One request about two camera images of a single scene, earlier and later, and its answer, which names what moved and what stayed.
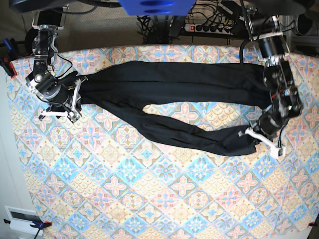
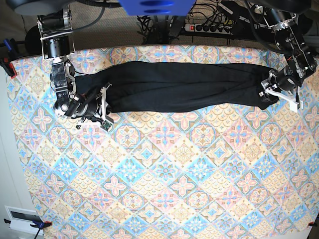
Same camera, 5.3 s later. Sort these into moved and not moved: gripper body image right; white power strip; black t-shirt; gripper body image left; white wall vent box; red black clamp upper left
Moved: black t-shirt; gripper body image left; gripper body image right
Not moved: white power strip; red black clamp upper left; white wall vent box
